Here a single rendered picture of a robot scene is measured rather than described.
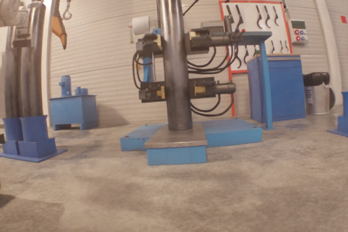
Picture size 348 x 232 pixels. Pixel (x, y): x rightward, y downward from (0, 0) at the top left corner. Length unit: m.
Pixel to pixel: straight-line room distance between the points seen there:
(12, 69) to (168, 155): 1.70
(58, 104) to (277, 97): 3.70
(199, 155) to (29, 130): 1.43
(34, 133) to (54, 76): 3.24
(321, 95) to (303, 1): 2.61
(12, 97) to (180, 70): 1.66
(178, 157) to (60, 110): 2.95
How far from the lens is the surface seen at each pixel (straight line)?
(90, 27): 4.61
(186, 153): 1.22
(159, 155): 1.24
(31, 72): 1.88
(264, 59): 2.25
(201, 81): 1.88
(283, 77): 2.83
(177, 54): 1.65
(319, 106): 3.28
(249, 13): 4.25
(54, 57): 5.03
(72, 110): 3.66
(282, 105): 2.81
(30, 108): 1.85
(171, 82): 1.62
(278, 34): 4.32
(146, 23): 2.76
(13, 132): 2.08
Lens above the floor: 0.42
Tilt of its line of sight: 1 degrees down
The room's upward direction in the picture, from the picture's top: 5 degrees counter-clockwise
